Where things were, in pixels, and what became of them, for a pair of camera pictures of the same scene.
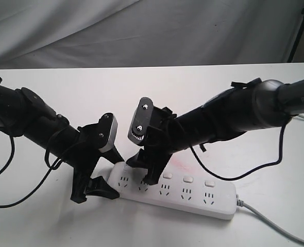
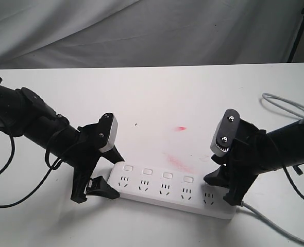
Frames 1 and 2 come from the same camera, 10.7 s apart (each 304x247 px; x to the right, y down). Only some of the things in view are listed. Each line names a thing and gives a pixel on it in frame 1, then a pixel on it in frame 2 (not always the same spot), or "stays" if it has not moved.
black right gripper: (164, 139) -> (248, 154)
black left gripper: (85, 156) stays
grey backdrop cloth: (47, 34) stays
